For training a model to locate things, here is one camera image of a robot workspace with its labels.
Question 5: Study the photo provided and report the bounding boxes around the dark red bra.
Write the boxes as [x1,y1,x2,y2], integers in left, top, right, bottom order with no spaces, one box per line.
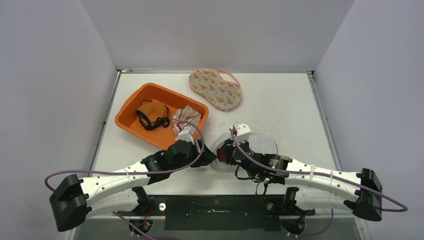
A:
[216,145,229,164]

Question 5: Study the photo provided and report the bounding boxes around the orange bra black straps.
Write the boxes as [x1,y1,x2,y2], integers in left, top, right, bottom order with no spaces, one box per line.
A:
[135,99,171,131]

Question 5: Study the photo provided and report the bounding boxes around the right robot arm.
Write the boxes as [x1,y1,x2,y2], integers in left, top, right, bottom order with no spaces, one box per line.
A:
[217,139,383,222]

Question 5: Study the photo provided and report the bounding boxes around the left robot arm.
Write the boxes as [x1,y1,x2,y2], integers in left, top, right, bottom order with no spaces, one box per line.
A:
[49,139,217,232]

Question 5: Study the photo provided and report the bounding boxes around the floral padded bra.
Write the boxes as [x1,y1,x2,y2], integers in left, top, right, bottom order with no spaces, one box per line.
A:
[188,68,242,112]

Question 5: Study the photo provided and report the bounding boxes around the beige crumpled garment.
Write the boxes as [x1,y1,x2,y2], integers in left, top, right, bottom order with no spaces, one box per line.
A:
[172,105,202,135]

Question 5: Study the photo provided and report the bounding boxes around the orange plastic tub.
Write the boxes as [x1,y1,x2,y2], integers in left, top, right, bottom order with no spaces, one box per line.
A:
[115,83,209,150]

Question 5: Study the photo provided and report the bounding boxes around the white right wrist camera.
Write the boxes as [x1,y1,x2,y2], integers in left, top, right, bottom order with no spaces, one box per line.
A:
[230,121,251,143]

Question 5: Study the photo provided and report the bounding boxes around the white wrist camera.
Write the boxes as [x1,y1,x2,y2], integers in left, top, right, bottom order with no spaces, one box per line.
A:
[230,121,251,143]
[176,126,196,144]

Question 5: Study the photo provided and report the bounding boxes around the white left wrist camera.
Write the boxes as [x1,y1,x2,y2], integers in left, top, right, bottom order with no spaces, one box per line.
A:
[176,126,196,144]

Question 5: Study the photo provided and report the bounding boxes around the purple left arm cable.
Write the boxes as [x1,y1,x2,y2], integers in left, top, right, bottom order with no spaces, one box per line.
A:
[44,120,206,192]

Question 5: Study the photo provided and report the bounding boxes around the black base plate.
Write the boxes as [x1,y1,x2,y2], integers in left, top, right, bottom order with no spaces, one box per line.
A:
[123,194,316,232]

